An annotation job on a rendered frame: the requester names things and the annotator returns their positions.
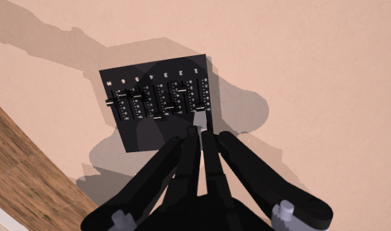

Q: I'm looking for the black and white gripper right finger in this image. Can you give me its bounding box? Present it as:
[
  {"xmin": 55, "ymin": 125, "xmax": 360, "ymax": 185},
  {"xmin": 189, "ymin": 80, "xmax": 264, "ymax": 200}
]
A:
[{"xmin": 200, "ymin": 111, "xmax": 333, "ymax": 231}]

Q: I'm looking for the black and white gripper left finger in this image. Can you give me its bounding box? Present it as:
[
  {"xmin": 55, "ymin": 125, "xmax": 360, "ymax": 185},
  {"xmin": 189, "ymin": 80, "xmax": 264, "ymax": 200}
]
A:
[{"xmin": 80, "ymin": 111, "xmax": 202, "ymax": 231}]

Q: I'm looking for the black lighting desk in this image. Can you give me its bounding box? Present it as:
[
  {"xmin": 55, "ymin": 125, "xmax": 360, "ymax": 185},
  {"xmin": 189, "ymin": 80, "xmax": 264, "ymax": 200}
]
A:
[{"xmin": 99, "ymin": 54, "xmax": 213, "ymax": 153}]

